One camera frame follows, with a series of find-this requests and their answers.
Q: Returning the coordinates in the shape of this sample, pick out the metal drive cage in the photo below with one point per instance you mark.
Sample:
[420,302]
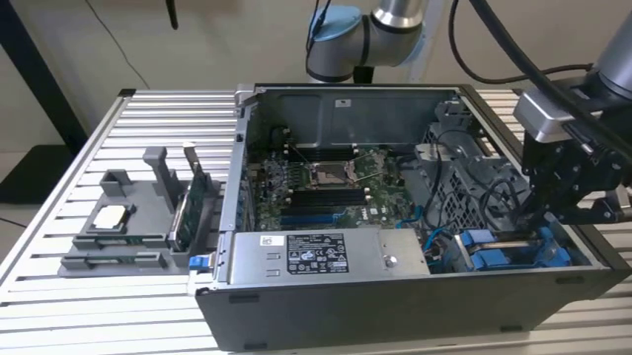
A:
[459,192]

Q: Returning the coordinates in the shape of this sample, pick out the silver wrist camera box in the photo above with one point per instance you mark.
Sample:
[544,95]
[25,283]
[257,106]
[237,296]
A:
[543,114]

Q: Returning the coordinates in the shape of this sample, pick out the blue expansion slot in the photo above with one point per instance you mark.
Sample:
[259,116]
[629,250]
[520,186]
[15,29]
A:
[312,222]

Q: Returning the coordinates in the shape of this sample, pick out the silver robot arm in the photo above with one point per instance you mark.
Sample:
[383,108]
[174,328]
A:
[391,15]

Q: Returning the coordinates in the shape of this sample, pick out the black RAM slot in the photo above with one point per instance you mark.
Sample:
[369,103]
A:
[331,190]
[331,194]
[331,202]
[331,152]
[331,198]
[331,149]
[331,146]
[331,155]

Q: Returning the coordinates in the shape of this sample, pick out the green motherboard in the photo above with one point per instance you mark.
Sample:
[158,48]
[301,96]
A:
[380,207]

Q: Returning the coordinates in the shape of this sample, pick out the black hanging rod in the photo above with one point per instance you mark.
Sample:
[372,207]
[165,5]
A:
[173,13]

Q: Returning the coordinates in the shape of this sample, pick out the grey parts rack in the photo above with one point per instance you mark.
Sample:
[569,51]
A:
[158,174]

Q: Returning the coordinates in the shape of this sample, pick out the blue case latch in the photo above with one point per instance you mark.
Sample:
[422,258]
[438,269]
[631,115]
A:
[196,263]

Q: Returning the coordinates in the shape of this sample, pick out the green graphics card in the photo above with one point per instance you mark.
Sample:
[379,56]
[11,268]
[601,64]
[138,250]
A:
[190,214]

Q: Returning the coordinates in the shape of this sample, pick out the thin metal locking lever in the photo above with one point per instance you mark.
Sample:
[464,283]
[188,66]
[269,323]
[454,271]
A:
[303,154]

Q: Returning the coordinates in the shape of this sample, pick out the black expansion slot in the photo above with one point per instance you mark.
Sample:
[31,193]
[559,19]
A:
[316,211]

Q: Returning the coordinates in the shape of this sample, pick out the hard disk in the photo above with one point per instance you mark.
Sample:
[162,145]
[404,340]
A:
[554,247]

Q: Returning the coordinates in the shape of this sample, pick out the silver CPU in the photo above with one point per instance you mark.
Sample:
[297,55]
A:
[113,216]

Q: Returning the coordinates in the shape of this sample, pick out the black PC case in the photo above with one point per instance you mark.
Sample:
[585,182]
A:
[345,314]

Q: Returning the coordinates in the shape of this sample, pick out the green RAM stick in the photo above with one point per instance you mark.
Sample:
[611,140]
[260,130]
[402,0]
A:
[114,260]

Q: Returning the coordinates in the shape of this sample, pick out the silver power supply unit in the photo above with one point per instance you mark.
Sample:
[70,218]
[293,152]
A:
[400,244]

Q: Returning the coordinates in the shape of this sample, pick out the CPU socket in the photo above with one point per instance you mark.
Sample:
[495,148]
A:
[327,175]

